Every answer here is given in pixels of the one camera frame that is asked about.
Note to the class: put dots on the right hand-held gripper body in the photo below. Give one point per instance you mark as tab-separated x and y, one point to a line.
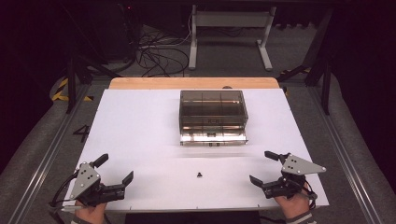
297	166

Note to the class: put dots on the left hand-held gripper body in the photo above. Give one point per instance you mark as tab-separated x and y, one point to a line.
85	182

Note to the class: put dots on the person's left hand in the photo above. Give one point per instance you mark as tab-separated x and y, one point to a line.
91	214

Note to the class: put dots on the person's right hand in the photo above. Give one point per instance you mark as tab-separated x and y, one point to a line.
294	206

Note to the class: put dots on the white table board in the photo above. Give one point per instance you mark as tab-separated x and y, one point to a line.
143	133

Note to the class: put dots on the small black screw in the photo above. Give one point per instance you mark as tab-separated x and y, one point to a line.
199	174

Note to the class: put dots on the smoky transparent drawer box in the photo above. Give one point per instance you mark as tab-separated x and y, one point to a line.
213	116

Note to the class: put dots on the yellow black hazard tape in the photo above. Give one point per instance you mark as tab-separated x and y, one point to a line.
60	93

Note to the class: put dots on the black tripod stand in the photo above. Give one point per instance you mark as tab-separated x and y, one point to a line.
72	84
323	71

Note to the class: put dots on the black computer case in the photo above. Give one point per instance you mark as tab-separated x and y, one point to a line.
121	31

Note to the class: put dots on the white metal stand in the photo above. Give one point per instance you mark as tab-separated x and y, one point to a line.
232	19

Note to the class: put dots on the aluminium floor rail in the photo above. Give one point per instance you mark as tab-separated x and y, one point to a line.
43	161
339	149

